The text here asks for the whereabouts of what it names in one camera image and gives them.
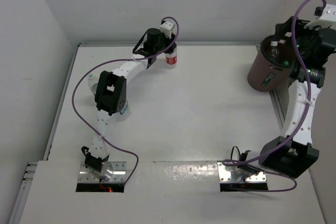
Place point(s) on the blue cap clear bottle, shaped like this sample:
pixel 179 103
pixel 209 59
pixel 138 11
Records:
pixel 274 51

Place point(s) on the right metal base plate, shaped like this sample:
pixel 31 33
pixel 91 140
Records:
pixel 231 175

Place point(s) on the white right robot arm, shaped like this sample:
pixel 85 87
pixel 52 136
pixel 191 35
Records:
pixel 292 152

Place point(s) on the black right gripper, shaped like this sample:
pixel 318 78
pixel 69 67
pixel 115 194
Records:
pixel 299 28

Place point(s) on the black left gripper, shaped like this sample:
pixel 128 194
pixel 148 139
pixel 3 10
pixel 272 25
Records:
pixel 168 41

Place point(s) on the green plastic bottle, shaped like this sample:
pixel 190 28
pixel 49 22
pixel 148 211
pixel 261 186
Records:
pixel 286 63

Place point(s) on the metal base plate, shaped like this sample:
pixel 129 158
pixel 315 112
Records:
pixel 231 175
pixel 111 173

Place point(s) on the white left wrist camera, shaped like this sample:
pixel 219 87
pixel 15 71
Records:
pixel 166 28

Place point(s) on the green label clear bottle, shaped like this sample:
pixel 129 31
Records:
pixel 92 82

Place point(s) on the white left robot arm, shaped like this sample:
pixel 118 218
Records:
pixel 110 90

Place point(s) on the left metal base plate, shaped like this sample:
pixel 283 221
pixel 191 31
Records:
pixel 111 173

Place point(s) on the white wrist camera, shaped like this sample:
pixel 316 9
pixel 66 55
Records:
pixel 166 28
pixel 326 19

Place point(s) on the blue label clear bottle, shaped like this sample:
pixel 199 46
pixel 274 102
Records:
pixel 125 113

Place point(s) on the red cap labelled bottle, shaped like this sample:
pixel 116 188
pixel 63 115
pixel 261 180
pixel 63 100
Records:
pixel 171 58

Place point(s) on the brown bin black rim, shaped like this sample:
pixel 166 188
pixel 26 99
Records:
pixel 266 73

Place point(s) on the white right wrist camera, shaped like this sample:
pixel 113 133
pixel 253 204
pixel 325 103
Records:
pixel 326 19

